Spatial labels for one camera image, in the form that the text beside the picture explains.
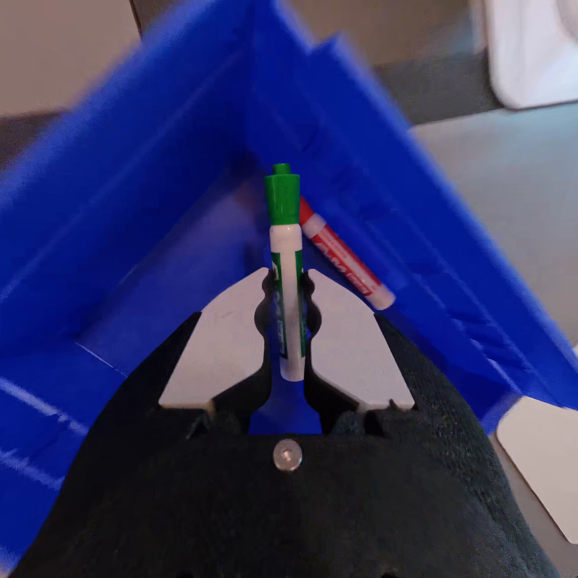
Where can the blue plastic bin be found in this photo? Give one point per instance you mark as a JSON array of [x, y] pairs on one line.
[[135, 180]]

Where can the small white whiteboard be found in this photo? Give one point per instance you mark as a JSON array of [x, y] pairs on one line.
[[542, 451]]

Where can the red dry erase marker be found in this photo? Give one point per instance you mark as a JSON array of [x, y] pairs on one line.
[[343, 262]]

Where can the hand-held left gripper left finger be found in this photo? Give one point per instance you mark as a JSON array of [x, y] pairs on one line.
[[216, 352]]

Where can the green dry erase marker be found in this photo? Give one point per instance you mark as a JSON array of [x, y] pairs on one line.
[[289, 244]]

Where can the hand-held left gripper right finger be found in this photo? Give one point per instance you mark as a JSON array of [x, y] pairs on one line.
[[356, 352]]

